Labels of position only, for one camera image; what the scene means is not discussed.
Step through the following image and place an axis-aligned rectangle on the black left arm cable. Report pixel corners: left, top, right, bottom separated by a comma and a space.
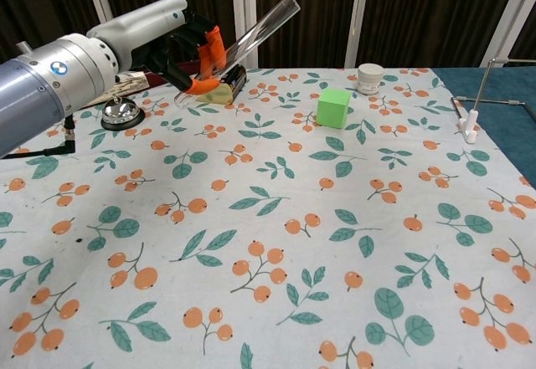
0, 115, 79, 161

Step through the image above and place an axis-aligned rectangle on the green cube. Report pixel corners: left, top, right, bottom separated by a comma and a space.
315, 87, 353, 130

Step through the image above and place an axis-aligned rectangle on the black and gold tin box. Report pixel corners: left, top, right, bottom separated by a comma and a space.
194, 64, 248, 105

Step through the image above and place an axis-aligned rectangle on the metal rod stand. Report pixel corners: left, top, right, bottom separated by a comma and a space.
450, 57, 536, 124

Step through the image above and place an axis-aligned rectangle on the white framed dark folding screen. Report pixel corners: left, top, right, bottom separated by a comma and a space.
0, 0, 536, 79

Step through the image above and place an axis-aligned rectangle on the fruit and leaf print tablecloth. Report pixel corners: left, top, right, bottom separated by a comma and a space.
0, 66, 536, 369

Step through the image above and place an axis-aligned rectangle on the silver call bell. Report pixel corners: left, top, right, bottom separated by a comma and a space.
100, 95, 146, 131

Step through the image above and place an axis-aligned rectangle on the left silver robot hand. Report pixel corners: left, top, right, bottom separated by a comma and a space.
85, 0, 229, 96

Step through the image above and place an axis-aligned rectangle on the folding fan with red handle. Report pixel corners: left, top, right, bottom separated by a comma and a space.
73, 61, 204, 113

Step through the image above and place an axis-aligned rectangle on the white plastic clip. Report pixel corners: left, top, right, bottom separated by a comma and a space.
458, 110, 479, 144

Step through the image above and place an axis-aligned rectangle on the small white jar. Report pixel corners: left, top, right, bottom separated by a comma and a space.
357, 63, 384, 95

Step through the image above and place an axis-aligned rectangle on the clear glass test tube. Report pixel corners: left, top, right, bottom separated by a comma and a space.
173, 0, 302, 106

